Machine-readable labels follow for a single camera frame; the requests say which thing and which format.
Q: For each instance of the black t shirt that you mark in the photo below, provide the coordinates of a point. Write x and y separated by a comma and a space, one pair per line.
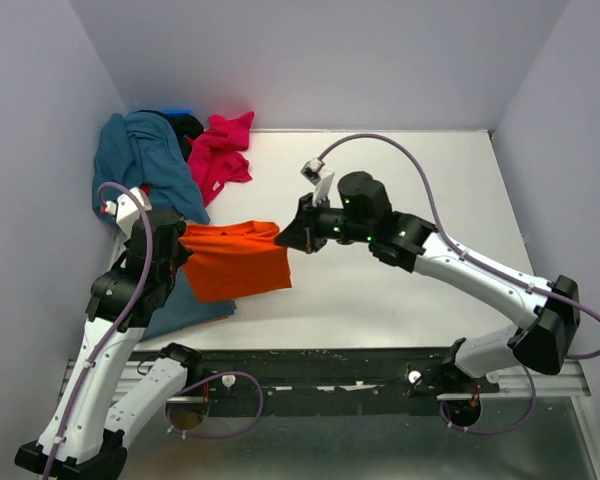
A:
186, 127

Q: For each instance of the blue plastic bin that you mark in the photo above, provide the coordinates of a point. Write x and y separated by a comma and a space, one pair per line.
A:
166, 112

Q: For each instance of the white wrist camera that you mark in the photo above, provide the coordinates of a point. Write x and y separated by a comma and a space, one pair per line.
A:
320, 177
124, 211

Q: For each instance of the orange t shirt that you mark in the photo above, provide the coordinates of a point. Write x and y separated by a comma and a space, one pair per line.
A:
235, 261

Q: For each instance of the grey blue t shirt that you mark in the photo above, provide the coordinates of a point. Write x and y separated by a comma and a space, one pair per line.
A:
182, 309

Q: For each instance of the aluminium frame rail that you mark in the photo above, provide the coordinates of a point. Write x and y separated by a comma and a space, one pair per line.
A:
555, 380

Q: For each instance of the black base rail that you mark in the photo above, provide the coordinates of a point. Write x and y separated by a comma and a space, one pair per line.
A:
333, 382

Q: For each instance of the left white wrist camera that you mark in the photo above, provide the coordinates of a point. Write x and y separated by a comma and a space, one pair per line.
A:
124, 211

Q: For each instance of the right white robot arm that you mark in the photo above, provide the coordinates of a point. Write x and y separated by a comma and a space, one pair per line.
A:
542, 312

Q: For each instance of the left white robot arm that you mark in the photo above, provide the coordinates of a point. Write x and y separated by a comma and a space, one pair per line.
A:
90, 433

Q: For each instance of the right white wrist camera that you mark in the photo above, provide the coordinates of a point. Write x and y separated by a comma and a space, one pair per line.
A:
320, 177

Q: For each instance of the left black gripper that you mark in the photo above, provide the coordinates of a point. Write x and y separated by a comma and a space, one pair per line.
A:
183, 253

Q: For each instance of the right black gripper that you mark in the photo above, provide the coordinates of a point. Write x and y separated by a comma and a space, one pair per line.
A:
304, 232

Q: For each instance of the teal blue t shirt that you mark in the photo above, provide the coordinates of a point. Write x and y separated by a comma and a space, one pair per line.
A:
141, 148

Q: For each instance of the magenta pink t shirt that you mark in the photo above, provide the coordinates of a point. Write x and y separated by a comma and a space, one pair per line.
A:
216, 156

